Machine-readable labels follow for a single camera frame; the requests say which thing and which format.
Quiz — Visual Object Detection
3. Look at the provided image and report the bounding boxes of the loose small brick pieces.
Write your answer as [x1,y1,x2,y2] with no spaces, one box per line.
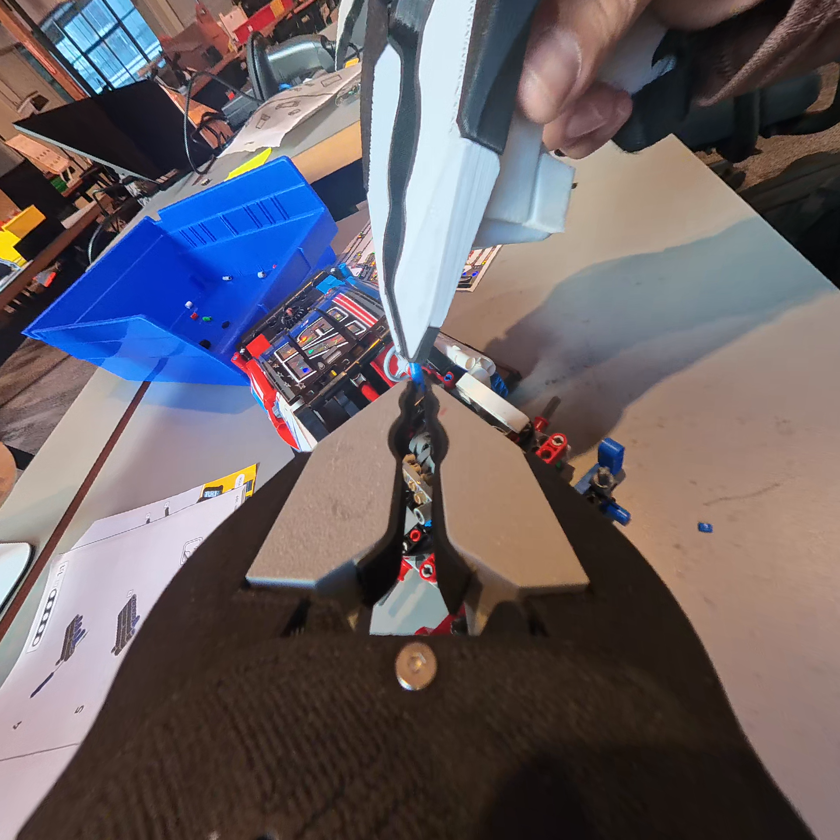
[185,262,280,349]

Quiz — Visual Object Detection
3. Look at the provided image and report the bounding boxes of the tan desk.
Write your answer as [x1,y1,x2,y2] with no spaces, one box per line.
[197,62,365,198]

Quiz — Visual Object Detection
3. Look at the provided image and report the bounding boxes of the black monitor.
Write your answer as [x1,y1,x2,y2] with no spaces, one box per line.
[13,79,217,181]

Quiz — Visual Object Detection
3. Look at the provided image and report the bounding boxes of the person's right hand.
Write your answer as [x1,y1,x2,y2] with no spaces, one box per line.
[515,0,670,161]

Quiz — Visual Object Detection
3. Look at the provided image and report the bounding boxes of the paper sheet with drawings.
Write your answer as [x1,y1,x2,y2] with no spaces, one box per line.
[223,66,362,155]

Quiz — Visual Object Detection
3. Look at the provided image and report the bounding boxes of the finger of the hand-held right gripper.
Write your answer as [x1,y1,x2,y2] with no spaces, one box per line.
[391,0,576,365]
[364,46,406,361]

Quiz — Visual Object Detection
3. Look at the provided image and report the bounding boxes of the large paned window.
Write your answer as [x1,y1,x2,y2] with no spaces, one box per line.
[39,0,165,93]

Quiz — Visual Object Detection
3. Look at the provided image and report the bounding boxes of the open instruction booklet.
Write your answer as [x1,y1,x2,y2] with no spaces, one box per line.
[0,462,258,782]

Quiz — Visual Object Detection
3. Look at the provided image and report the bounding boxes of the holographic sticker sheet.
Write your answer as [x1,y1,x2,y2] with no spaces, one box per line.
[341,223,503,293]

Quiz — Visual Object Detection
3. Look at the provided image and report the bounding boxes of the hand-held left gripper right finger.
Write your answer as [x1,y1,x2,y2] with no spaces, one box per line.
[425,384,592,634]

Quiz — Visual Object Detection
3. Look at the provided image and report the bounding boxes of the yellow paper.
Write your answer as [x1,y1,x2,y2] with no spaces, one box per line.
[226,147,273,181]

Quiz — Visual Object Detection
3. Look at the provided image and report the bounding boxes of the toy brick race car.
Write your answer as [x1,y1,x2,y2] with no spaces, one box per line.
[231,266,634,637]

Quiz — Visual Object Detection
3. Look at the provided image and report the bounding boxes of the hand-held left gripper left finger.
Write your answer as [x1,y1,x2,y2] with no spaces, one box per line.
[244,382,416,614]

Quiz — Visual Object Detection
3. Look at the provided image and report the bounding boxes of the grey office chair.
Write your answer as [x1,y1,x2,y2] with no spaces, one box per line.
[246,33,336,102]

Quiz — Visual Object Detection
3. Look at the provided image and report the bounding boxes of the blue plastic bin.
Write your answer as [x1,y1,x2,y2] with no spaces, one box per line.
[23,155,339,387]

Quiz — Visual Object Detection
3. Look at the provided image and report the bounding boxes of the yellow bin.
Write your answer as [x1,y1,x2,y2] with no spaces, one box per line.
[0,206,47,263]

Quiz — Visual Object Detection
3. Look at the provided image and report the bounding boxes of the grey desk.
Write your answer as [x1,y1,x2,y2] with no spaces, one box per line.
[0,134,840,840]
[0,364,155,641]

